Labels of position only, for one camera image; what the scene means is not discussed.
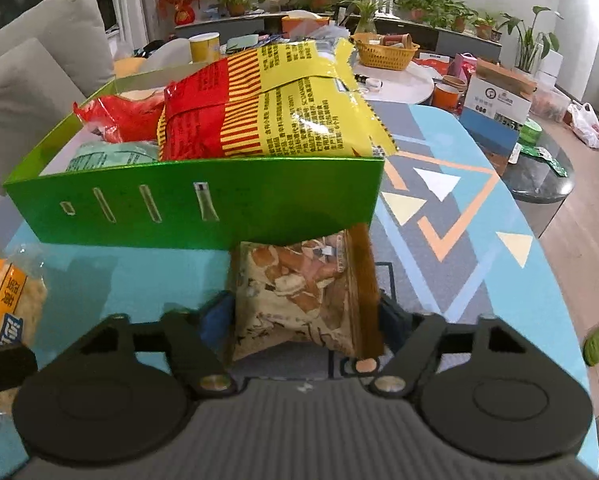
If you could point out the yellow and red snack bag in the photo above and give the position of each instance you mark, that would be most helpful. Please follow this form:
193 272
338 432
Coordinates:
289 105

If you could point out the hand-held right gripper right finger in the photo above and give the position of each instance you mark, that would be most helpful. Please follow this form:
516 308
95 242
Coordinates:
393 317

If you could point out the tall leafy floor plant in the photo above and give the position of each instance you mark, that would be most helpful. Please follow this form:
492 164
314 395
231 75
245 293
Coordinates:
529 40

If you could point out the woven basket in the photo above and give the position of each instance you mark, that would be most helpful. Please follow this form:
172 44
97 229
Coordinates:
384 56

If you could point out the spider plant in glass vase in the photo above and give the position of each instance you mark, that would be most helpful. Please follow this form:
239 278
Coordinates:
365 12

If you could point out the dark round side table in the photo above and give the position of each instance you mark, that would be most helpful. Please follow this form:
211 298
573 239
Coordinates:
539 190

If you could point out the black and white marker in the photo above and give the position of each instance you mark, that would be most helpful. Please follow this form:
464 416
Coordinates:
369 81

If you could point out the brown paper cup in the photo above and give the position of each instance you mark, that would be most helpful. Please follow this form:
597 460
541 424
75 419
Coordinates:
453 82

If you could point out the blue and brown carton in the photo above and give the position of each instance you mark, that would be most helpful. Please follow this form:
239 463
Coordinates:
494 110

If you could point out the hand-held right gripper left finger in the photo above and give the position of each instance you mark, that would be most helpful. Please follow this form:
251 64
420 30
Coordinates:
215 321

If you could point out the yellow can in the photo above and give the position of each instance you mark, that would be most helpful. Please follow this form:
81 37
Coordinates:
204 50

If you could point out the orange paper cup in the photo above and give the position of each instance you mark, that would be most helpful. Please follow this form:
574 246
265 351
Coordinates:
444 97

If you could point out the white plastic bag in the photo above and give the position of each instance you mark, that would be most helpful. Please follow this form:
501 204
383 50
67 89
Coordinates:
587 125

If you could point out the pink box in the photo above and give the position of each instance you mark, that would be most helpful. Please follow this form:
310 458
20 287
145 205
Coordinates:
463 67

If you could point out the beige sofa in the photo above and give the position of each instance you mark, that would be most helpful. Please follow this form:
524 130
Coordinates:
29 75

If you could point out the clear plastic storage bin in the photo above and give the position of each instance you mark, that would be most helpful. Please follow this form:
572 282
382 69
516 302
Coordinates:
549 102

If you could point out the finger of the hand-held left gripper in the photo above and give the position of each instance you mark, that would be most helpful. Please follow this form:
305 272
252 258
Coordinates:
7 367

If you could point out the white air purifier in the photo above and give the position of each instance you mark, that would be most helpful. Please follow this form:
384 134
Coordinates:
550 67

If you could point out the orange box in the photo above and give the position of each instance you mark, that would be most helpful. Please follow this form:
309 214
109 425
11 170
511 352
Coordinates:
304 25

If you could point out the white round coffee table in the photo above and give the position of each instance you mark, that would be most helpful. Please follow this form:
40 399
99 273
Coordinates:
404 85

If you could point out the green cardboard box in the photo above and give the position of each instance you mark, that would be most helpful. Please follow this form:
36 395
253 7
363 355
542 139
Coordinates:
229 200

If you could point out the pale green snack packet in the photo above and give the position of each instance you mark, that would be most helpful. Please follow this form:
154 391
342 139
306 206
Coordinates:
109 157

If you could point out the green foil packets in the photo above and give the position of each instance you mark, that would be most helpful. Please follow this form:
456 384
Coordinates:
547 157

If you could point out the brown snack packet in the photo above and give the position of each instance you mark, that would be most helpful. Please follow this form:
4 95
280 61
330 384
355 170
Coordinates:
289 300

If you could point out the orange rice cracker packet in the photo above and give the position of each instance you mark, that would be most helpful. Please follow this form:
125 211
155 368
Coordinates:
4 300

